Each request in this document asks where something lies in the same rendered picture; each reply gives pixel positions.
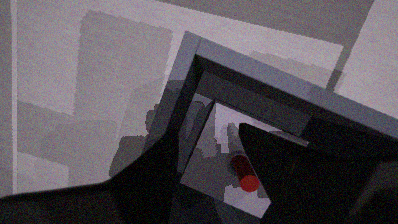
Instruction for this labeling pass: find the dark red peg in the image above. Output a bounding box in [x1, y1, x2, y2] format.
[232, 155, 259, 192]

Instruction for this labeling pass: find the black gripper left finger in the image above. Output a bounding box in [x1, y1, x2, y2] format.
[0, 128, 179, 224]

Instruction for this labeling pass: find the grey open box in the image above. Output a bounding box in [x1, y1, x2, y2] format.
[141, 31, 398, 224]

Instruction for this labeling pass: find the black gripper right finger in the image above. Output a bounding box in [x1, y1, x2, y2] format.
[238, 123, 398, 224]

